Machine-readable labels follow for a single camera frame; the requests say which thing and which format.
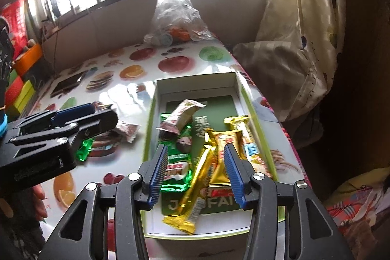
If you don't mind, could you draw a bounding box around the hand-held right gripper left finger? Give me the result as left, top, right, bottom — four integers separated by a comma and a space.
46, 144, 169, 260

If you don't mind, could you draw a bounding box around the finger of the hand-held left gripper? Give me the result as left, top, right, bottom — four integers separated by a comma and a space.
9, 110, 119, 151
8, 104, 96, 134

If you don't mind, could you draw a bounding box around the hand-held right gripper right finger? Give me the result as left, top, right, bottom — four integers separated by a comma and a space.
223, 144, 349, 260

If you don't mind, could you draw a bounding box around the green snack packet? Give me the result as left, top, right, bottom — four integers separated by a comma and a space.
75, 138, 96, 162
158, 113, 195, 194

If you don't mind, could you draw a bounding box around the long gold snack bar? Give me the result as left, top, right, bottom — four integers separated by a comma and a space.
162, 147, 216, 235

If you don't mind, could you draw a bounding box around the long yellow orange snack packet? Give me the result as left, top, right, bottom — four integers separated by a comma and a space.
223, 115, 274, 179

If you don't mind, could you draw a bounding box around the white brown snack packet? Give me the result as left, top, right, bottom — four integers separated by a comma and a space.
155, 99, 207, 135

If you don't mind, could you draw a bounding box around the white and green cardboard box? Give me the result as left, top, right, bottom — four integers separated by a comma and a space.
143, 72, 286, 240

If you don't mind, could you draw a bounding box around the person's left hand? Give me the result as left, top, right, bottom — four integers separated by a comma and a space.
31, 183, 48, 221

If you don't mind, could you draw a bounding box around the red brown snack packet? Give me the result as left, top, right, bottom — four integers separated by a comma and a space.
114, 120, 141, 144

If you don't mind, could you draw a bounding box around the black phone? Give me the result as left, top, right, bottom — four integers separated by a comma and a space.
50, 73, 88, 97

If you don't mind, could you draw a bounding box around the fruit print tablecloth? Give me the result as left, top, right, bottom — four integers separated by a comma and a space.
18, 35, 313, 260

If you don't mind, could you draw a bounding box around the stack of colourful boxes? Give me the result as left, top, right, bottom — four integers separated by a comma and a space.
4, 71, 36, 118

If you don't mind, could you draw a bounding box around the orange box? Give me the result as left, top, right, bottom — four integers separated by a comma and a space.
13, 43, 44, 74

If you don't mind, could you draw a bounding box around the black patterned object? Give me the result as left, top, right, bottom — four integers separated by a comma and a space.
0, 16, 16, 110

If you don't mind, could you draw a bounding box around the red printed bag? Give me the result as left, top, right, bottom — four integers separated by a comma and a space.
0, 0, 29, 48

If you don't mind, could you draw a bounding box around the colourful printed cloth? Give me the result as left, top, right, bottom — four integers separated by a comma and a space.
323, 168, 390, 250

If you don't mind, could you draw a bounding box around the clear plastic bag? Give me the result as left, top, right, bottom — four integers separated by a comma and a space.
143, 0, 216, 46

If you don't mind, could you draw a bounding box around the thin black cable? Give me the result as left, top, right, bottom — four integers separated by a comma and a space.
52, 25, 60, 78

